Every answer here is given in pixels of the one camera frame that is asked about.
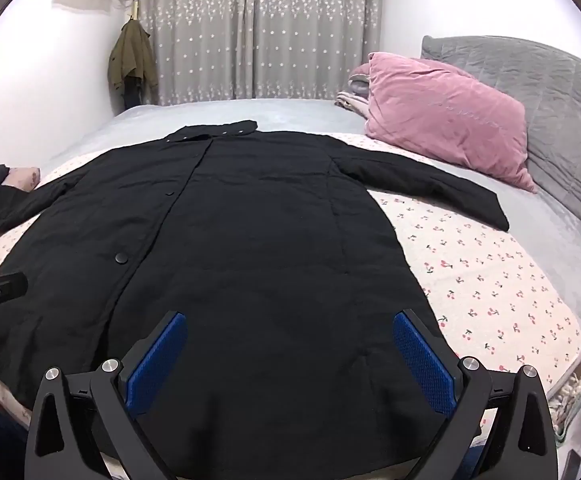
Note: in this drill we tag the olive green hanging jacket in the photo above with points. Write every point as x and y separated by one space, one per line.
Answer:
133 55

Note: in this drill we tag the cherry-print bed sheet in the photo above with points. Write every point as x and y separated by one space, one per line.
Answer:
470 270

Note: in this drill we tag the grey star-print curtain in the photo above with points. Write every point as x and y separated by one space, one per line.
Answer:
270 35

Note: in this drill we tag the grey quilted headboard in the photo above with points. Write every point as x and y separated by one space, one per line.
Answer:
545 90

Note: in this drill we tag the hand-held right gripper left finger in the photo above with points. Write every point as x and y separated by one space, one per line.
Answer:
155 365

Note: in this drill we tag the folded grey pink blanket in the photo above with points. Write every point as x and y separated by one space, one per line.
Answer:
353 100

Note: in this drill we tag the pink pillow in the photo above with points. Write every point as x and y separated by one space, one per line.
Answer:
445 115

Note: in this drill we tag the dark hanging garment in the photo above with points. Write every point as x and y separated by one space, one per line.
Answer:
131 92

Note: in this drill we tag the pink patterned cloth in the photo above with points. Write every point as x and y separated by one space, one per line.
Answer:
20 177

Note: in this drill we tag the wall coat hook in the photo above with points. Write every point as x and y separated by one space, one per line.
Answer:
133 10

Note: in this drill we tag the white fringed cloth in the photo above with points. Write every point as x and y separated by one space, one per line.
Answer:
570 400

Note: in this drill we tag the black long coat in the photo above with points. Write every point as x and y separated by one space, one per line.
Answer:
250 240

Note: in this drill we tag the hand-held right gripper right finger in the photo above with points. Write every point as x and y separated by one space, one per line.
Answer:
423 365

